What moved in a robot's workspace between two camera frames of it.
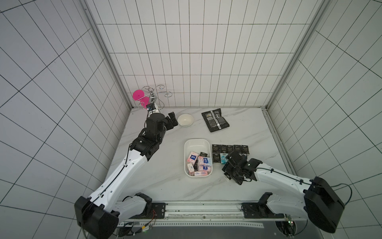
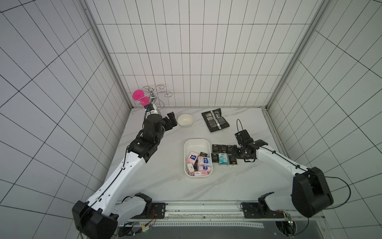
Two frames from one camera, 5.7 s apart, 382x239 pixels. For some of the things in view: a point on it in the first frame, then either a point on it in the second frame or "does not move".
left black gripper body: x=168 y=126 does not move
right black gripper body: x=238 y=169 -> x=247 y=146
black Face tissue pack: x=216 y=148 does not move
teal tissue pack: x=223 y=158 does not move
